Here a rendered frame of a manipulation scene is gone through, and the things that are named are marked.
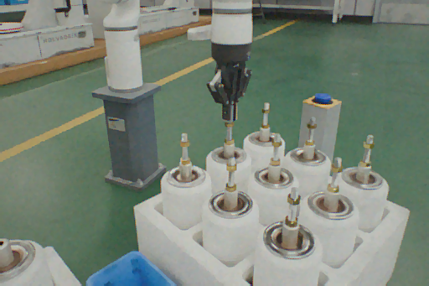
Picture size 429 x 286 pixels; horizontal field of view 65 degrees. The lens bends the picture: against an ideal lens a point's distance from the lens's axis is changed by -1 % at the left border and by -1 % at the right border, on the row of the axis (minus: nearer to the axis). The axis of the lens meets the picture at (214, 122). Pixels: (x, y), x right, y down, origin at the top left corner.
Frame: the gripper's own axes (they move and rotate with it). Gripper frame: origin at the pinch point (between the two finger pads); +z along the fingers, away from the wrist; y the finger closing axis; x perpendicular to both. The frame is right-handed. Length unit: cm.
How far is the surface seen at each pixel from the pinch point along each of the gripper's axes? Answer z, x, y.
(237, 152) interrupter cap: 9.8, -0.9, 2.1
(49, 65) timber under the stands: 31, 191, 69
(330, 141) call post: 13.8, -13.6, 27.3
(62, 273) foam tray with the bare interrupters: 17.1, 7.5, -35.7
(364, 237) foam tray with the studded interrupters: 17.0, -29.1, -0.6
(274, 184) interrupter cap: 9.7, -13.0, -4.9
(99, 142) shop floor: 35, 72, 18
